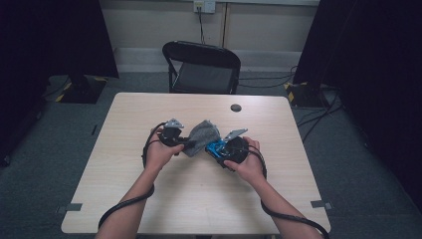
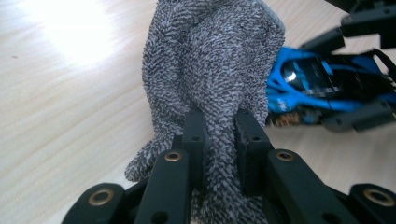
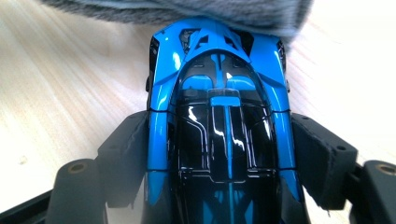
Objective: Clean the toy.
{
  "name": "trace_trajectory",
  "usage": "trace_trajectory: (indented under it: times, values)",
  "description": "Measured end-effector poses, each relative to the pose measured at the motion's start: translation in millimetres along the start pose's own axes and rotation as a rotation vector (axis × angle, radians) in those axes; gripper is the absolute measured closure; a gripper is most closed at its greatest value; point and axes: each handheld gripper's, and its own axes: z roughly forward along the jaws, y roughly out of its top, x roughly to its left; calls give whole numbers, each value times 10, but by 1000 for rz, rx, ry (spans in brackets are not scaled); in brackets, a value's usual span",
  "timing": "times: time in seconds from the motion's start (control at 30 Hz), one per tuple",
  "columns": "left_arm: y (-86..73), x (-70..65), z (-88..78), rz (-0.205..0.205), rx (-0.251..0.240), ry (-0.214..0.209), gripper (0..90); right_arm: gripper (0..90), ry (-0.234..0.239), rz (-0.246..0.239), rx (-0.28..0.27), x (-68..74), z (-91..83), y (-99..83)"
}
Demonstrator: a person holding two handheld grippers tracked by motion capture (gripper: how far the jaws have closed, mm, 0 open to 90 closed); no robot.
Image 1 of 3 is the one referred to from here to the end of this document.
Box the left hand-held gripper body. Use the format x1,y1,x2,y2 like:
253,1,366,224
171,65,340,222
157,118,187,148

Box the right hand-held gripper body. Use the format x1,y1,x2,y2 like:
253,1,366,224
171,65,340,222
204,127,251,171

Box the grey terry towel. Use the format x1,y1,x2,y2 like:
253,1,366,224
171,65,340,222
183,119,222,158

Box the person's left hand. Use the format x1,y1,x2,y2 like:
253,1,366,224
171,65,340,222
143,131,185,174

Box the person's right hand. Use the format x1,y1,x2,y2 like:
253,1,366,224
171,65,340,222
223,135,267,189

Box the black folding chair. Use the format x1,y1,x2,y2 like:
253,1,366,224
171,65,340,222
161,40,242,96

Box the black stand base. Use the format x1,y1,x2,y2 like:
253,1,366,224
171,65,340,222
55,74,109,105
283,81,330,109

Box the grey tape mark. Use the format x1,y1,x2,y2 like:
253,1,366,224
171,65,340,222
310,199,333,211
56,202,84,214

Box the dark curtain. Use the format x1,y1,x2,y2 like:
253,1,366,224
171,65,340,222
0,0,119,167
293,0,422,213

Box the left hand-held gripper black cable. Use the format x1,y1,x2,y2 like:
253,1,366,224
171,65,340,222
98,121,167,230

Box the hand-held gripper black cable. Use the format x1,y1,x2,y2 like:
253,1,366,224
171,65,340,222
247,148,330,239
98,121,167,230

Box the black floor cables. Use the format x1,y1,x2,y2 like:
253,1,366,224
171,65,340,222
238,65,299,90

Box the right hand-held gripper black cable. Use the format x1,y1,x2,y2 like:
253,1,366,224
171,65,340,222
247,148,330,239

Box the black floor cable bundle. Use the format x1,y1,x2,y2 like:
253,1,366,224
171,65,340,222
297,89,343,143

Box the black wall outlet cable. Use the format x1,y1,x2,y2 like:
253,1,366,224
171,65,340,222
197,6,206,45

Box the white wall outlet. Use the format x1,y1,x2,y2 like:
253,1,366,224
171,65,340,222
193,0,217,14

